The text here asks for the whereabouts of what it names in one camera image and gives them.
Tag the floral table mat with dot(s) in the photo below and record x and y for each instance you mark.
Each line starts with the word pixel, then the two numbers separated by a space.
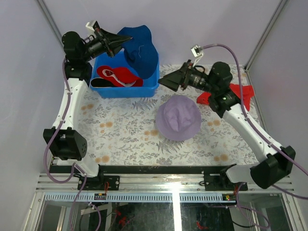
pixel 122 131

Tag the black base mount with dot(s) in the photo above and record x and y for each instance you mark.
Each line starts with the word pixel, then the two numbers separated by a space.
pixel 216 179
pixel 102 183

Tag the blue plastic bin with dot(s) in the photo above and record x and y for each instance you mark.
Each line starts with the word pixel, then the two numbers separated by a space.
pixel 146 91

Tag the red cap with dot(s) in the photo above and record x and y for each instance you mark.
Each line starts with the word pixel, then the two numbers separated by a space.
pixel 120 76

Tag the navy blue hat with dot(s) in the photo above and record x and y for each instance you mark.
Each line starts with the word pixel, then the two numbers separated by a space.
pixel 139 51

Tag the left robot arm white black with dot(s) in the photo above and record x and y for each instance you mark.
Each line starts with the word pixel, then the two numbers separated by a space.
pixel 63 140

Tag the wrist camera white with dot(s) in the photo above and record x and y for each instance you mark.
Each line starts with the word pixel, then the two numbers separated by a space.
pixel 92 26
pixel 198 53

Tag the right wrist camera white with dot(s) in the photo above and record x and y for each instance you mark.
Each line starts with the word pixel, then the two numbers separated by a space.
pixel 198 53

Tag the lilac bucket hat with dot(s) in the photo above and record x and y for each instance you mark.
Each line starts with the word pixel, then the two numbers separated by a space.
pixel 178 119

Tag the beige black hat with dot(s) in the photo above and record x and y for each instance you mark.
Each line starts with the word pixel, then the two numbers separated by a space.
pixel 101 83

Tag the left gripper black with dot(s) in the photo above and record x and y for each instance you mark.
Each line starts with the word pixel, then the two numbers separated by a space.
pixel 109 42

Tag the left aluminium frame post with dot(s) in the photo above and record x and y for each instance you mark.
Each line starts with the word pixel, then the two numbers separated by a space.
pixel 51 22

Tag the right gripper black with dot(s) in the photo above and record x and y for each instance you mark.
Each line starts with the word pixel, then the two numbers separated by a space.
pixel 182 77

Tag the red cloth hat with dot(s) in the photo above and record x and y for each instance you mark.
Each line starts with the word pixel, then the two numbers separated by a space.
pixel 248 93

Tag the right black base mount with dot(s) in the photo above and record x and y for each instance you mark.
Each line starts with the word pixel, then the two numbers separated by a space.
pixel 216 179

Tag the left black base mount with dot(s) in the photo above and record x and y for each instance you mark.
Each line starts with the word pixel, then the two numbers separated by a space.
pixel 102 183

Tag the aluminium frame post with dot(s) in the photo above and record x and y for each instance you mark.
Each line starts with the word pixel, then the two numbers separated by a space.
pixel 275 16
pixel 51 22

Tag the blue white cable duct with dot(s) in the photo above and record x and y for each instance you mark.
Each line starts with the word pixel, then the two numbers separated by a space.
pixel 139 197

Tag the right aluminium frame post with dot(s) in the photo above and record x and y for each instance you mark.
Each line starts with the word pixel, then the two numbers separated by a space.
pixel 275 16

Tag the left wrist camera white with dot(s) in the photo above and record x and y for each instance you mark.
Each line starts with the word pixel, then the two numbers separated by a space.
pixel 92 26

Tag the aluminium front rail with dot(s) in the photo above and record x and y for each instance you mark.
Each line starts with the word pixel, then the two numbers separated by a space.
pixel 144 183

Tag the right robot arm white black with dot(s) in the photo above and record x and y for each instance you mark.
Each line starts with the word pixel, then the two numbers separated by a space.
pixel 274 160

